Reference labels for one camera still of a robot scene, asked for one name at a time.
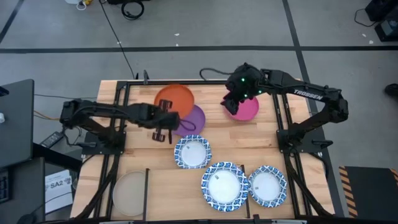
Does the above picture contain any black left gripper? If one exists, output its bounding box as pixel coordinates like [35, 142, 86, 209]
[146, 99, 181, 142]

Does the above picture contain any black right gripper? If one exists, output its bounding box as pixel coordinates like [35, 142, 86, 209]
[220, 63, 265, 115]

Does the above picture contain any pink plastic plate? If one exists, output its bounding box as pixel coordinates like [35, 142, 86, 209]
[224, 96, 260, 122]

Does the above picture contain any orange plastic plate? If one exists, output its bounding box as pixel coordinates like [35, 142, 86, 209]
[154, 83, 195, 119]

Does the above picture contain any purple plastic plate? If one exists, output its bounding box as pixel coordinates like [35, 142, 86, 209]
[172, 105, 206, 138]

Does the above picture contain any blue patterned paper plate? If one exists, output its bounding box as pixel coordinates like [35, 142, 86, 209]
[174, 134, 213, 170]
[248, 165, 288, 208]
[200, 161, 250, 213]

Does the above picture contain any beige plastic plate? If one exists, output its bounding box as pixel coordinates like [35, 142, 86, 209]
[112, 170, 147, 217]

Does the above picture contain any black power adapter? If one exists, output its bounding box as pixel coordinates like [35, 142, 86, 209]
[39, 131, 65, 149]

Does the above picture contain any white printed paper sheet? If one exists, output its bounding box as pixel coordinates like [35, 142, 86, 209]
[45, 169, 74, 215]

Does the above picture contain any black rounded floor object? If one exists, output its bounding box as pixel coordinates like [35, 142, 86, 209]
[384, 83, 398, 97]

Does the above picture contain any white and yellow plug bundle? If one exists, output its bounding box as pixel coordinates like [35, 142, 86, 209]
[65, 0, 94, 11]

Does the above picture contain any black equipment with grey panel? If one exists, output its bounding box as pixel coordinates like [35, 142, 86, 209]
[374, 18, 398, 43]

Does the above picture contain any black cabinet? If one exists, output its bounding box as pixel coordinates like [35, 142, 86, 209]
[0, 157, 46, 224]

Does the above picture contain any black equipment box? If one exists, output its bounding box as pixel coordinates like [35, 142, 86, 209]
[364, 0, 398, 22]

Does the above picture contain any black platform with striped edges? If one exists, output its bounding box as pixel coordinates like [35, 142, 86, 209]
[338, 166, 398, 218]

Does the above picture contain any black keypad panel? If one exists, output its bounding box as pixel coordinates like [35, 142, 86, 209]
[0, 167, 13, 205]

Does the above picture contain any black aluminium table frame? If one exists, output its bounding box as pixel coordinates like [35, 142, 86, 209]
[73, 79, 336, 224]

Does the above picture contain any long black floor cable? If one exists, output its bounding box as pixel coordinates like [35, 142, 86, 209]
[98, 0, 137, 79]

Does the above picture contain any coiled black cable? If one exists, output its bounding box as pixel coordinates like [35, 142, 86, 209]
[120, 0, 146, 21]

